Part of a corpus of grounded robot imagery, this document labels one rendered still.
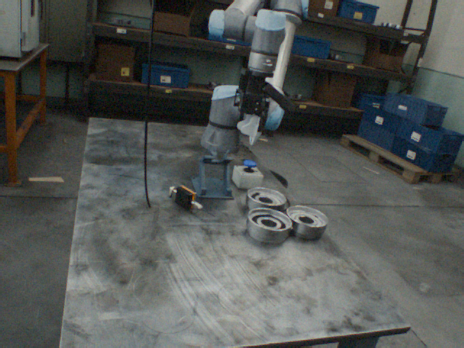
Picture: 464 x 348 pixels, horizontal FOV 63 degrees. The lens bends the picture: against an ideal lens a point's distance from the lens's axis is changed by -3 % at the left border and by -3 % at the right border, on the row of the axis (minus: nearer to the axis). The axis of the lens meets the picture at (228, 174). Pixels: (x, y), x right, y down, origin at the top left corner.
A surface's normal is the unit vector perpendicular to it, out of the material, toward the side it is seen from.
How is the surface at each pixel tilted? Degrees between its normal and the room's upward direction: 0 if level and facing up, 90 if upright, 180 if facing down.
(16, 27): 90
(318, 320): 0
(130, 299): 0
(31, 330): 0
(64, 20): 90
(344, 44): 90
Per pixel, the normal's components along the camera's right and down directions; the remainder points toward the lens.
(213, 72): 0.28, 0.40
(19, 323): 0.17, -0.92
